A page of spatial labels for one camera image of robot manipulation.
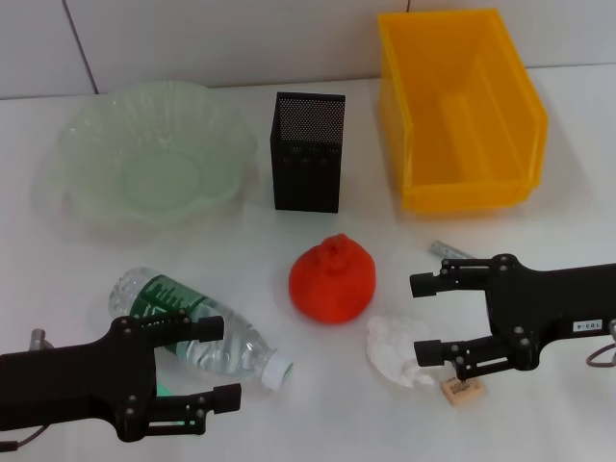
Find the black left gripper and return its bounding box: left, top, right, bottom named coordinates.
left=0, top=312, right=243, bottom=442

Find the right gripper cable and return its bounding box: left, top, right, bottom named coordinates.
left=586, top=344, right=616, bottom=370

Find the mint green pen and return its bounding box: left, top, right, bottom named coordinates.
left=154, top=372, right=201, bottom=434

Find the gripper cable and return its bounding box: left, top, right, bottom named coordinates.
left=586, top=344, right=616, bottom=370
left=0, top=425, right=52, bottom=451

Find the yellow plastic bin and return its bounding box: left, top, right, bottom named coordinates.
left=376, top=8, right=550, bottom=214

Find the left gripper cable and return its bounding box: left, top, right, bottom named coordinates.
left=0, top=425, right=52, bottom=451

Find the black mesh pen holder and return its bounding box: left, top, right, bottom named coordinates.
left=269, top=90, right=347, bottom=214

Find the white paper ball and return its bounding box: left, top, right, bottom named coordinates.
left=366, top=315, right=447, bottom=389

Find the tan eraser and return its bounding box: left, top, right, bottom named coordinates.
left=440, top=375, right=486, bottom=406

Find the silver glitter pen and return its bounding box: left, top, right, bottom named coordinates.
left=429, top=242, right=475, bottom=261

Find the green glass fruit plate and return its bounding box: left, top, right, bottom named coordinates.
left=36, top=81, right=259, bottom=232

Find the clear water bottle green label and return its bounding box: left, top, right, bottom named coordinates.
left=106, top=267, right=295, bottom=392

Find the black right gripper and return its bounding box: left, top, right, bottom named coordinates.
left=409, top=254, right=616, bottom=381

